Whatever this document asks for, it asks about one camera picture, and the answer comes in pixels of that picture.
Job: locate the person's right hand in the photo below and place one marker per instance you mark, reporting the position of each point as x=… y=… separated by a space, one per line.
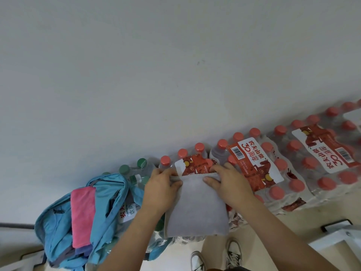
x=234 y=186

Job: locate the white panel leaning on wall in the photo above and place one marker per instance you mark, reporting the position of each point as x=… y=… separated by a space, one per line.
x=14 y=234

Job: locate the person's left hand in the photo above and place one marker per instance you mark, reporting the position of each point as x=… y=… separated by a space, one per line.
x=159 y=194

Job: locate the white gym machine frame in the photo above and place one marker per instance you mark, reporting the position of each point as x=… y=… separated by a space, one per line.
x=338 y=237

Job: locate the grey-blue towel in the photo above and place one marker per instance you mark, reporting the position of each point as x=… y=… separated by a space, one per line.
x=83 y=250

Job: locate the stack of water bottle packs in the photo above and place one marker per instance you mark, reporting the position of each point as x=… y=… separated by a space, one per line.
x=296 y=166

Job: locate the light blue backpack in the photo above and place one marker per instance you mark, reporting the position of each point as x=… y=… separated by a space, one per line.
x=53 y=222

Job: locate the white and black sneaker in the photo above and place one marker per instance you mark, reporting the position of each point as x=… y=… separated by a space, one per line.
x=233 y=252
x=197 y=262

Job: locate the person's dark shorts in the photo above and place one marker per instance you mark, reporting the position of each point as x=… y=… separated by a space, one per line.
x=228 y=269

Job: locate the person's right forearm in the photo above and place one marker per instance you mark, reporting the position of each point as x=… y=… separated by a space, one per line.
x=287 y=239

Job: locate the pink towel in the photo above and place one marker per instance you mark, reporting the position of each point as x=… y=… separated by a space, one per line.
x=83 y=217

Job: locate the person's left forearm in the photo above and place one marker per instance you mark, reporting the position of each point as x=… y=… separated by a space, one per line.
x=129 y=245

